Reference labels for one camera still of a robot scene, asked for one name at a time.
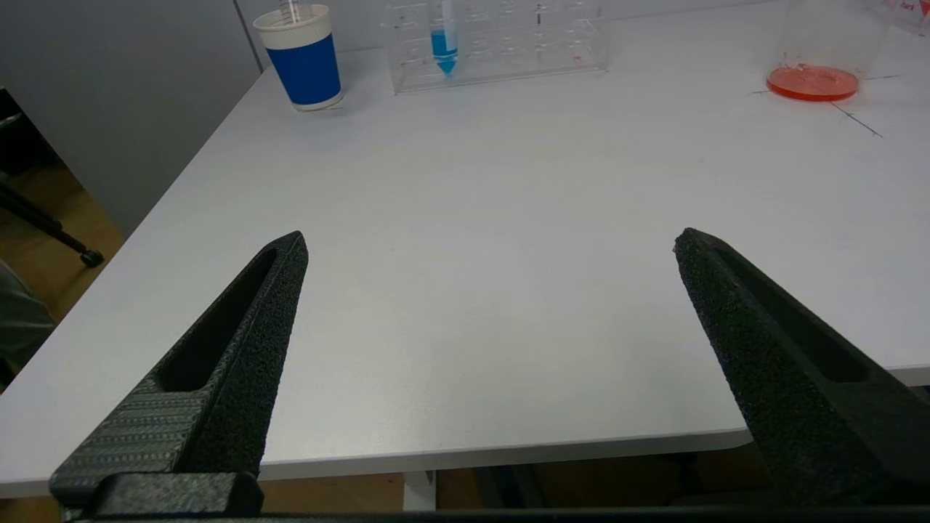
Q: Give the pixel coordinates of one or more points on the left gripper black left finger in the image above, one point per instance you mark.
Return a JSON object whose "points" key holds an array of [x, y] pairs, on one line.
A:
{"points": [[240, 378]]}

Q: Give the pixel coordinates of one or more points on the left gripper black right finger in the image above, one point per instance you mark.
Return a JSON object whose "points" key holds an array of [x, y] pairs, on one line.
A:
{"points": [[799, 392]]}

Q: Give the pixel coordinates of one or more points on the clear conical test tube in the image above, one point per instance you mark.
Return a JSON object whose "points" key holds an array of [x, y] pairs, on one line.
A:
{"points": [[290, 9]]}

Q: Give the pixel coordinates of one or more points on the clear glass beaker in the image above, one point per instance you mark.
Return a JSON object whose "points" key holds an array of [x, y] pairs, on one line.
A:
{"points": [[814, 81]]}

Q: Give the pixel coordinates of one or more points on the test tube with blue pigment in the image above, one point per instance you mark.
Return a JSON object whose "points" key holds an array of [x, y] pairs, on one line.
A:
{"points": [[444, 47]]}

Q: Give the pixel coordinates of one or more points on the clear acrylic test tube rack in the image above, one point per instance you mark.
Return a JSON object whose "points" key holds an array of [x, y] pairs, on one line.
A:
{"points": [[904, 11], [508, 43]]}

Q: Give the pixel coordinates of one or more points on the white table leg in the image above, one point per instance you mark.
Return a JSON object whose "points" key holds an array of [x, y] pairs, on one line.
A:
{"points": [[419, 494]]}

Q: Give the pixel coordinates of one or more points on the white paper cup blue sleeve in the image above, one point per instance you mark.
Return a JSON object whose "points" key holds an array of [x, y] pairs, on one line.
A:
{"points": [[305, 69]]}

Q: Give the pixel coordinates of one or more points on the black metal frame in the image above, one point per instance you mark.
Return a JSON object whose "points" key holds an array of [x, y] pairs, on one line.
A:
{"points": [[43, 221]]}

